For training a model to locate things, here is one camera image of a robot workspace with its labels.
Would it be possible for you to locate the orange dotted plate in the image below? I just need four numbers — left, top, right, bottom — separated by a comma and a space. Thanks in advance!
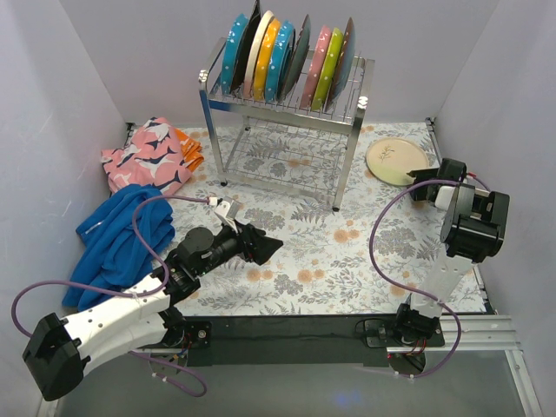
252, 18, 281, 102

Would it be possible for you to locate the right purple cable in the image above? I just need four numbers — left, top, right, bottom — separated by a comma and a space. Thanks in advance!
367, 171, 492, 380

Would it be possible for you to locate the blue dotted plate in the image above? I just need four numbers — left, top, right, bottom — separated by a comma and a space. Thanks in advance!
221, 14, 248, 95
264, 20, 295, 103

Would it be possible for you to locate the aluminium frame rail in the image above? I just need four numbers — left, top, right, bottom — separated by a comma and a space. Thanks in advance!
426, 314, 520, 352

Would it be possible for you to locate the purple cable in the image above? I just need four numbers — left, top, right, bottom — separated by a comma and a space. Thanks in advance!
367, 171, 492, 380
10, 195, 218, 398

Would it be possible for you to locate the pink dotted plate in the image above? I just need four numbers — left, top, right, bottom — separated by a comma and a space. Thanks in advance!
300, 25, 332, 109

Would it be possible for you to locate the steel dish rack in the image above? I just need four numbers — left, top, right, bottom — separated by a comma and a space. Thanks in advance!
199, 37, 375, 212

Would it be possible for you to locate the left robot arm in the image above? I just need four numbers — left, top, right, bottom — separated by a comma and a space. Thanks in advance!
23, 223, 283, 401

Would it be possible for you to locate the black square plate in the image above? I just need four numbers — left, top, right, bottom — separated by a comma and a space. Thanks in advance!
230, 0, 261, 93

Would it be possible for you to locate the blue fleece cloth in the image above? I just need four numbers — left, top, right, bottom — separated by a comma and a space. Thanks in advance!
70, 184, 175, 292

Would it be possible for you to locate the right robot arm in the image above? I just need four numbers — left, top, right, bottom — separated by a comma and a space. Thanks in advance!
393, 158, 510, 346

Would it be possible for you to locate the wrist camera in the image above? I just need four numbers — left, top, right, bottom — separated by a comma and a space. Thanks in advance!
208, 197, 240, 232
434, 185, 455, 211

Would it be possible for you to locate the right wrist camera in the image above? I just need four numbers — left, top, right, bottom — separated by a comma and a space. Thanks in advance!
434, 185, 455, 211

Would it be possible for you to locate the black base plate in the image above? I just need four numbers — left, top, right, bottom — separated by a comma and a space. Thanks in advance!
162, 314, 445, 367

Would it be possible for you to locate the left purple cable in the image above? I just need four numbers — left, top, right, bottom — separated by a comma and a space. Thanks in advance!
10, 195, 218, 398

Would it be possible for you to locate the orange cloth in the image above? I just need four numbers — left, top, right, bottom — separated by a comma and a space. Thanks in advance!
175, 129, 204, 172

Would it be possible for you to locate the leftmost blue dotted plate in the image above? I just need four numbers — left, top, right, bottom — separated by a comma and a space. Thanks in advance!
221, 14, 248, 95

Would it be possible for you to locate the beige plate with sprig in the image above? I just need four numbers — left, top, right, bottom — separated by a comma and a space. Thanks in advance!
365, 137, 429, 187

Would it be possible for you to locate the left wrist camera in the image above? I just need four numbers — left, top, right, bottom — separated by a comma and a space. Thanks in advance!
208, 197, 240, 232

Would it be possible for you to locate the teal floral plate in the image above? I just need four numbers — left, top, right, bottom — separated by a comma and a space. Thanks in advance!
326, 17, 356, 111

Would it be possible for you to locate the dark green brown plate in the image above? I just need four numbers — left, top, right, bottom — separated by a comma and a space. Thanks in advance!
280, 14, 311, 101

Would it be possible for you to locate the floral table mat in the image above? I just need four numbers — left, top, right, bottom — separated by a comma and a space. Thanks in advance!
172, 122, 444, 315

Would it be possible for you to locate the cream white plate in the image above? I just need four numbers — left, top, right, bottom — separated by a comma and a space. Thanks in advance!
242, 10, 275, 98

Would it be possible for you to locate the pink whale pattern cloth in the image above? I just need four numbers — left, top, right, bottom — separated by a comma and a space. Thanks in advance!
101, 117, 194, 195

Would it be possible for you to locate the lime green dotted plate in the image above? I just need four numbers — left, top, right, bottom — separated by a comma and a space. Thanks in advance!
311, 27, 343, 111

